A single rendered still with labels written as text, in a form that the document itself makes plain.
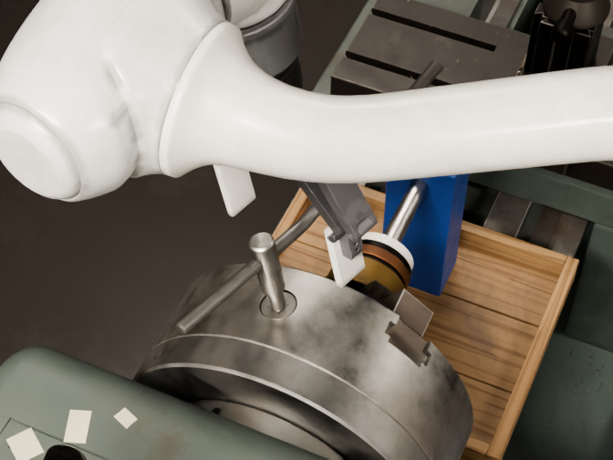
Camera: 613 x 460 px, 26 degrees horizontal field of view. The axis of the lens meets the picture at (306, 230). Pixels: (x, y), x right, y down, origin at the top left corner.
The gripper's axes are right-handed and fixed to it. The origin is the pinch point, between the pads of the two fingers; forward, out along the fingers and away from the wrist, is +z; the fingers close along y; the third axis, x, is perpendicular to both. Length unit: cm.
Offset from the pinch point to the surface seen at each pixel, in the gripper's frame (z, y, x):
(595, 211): 44, 5, -49
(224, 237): 118, 102, -52
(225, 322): 7.2, 2.7, 7.6
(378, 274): 18.8, 3.2, -11.0
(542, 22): 19, 14, -52
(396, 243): 19.6, 5.1, -15.7
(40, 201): 111, 137, -32
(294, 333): 6.9, -3.3, 4.8
